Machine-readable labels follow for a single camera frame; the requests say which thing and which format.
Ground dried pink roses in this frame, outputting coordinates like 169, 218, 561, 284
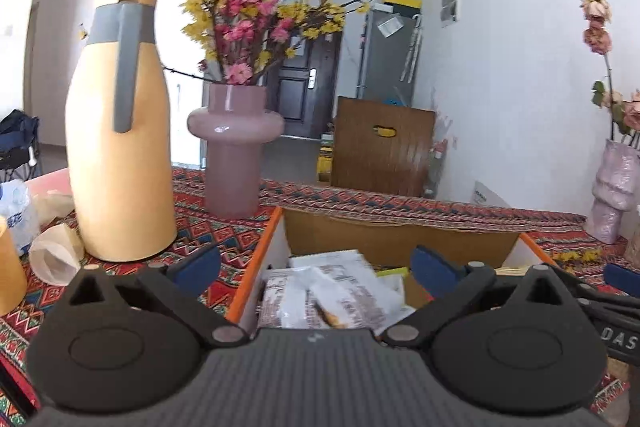
580, 0, 640, 148

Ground white printed snack packet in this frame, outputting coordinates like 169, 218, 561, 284
289, 249, 416, 333

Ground blue and white wipes packet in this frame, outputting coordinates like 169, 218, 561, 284
0, 179, 41, 258

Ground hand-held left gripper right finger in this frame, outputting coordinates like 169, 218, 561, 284
384, 244, 586, 350

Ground white wall panel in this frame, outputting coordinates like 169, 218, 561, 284
440, 0, 461, 28

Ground grey refrigerator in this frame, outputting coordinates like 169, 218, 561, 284
357, 4, 423, 105

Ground red cardboard box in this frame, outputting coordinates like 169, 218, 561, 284
225, 206, 566, 343

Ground dark bag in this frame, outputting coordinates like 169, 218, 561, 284
0, 109, 41, 180

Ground white square cookie packet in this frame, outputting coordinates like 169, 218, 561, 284
257, 269, 321, 330

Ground fallen yellow petals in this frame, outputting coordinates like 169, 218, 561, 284
555, 248, 603, 264

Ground textured pink vase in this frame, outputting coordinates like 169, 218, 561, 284
582, 138, 640, 245

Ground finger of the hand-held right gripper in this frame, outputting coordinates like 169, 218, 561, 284
602, 263, 640, 299
550, 266, 608, 315

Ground pink flat board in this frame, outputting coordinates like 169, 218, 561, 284
22, 167, 76, 202

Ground white flat panel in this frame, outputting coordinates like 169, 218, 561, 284
471, 179, 513, 208

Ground dark entrance door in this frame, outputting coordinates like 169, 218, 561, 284
265, 32, 343, 140

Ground wooden chair back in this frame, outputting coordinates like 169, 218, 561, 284
330, 96, 436, 198

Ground yellow thermos jug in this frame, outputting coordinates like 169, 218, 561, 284
65, 0, 178, 263

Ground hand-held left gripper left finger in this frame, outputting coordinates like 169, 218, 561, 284
52, 244, 251, 350

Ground yellow ceramic mug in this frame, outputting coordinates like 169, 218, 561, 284
0, 216, 28, 315

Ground cream paper cone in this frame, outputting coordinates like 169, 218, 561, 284
29, 224, 86, 285

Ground white folded umbrella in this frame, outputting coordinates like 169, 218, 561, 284
400, 17, 423, 82

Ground white round cookie packet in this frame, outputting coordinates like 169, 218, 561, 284
310, 287, 391, 330

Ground pink glass vase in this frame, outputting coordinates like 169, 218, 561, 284
187, 83, 285, 219

